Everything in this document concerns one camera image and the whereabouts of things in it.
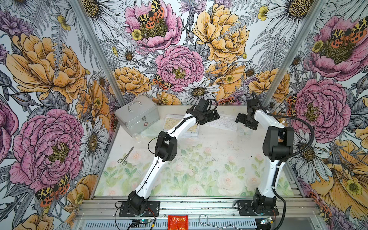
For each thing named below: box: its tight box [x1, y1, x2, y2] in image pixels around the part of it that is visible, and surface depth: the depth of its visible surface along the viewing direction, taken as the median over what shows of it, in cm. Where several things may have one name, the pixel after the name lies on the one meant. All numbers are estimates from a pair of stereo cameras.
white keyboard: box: [206, 115, 238, 132], surface depth 112 cm
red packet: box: [167, 214, 189, 230], surface depth 71 cm
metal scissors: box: [117, 145, 135, 166], surface depth 93 cm
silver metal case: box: [114, 95, 161, 138], surface depth 101 cm
